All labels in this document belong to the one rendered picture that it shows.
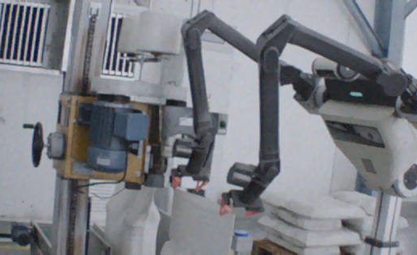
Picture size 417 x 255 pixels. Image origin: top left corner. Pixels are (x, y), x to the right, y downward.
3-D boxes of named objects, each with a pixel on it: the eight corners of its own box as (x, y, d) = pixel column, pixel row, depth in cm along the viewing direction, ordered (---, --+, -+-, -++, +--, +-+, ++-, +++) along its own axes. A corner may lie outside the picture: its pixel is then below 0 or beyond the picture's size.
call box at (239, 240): (252, 251, 250) (254, 237, 250) (235, 251, 246) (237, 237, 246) (243, 246, 257) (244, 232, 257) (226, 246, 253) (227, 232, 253)
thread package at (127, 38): (156, 56, 245) (161, 16, 244) (123, 52, 239) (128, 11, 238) (143, 57, 258) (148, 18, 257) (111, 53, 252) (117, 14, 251)
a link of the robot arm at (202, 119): (202, 27, 206) (193, 22, 216) (185, 30, 205) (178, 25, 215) (216, 144, 222) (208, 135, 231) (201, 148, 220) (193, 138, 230)
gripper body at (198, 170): (176, 168, 232) (181, 152, 228) (200, 169, 236) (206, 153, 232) (181, 178, 227) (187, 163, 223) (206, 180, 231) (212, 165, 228)
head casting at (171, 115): (211, 177, 253) (219, 105, 252) (156, 173, 242) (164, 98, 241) (182, 165, 280) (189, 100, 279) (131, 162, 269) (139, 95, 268)
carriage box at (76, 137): (143, 183, 240) (152, 103, 238) (61, 177, 225) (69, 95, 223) (124, 173, 262) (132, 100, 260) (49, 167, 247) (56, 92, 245)
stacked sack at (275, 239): (342, 257, 512) (344, 244, 511) (302, 260, 492) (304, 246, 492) (300, 240, 571) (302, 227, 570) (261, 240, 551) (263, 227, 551)
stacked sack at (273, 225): (336, 236, 550) (338, 221, 549) (279, 239, 516) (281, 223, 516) (308, 226, 586) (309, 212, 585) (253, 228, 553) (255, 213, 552)
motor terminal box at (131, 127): (146, 147, 215) (150, 114, 214) (125, 146, 207) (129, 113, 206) (130, 144, 220) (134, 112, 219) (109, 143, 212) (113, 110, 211)
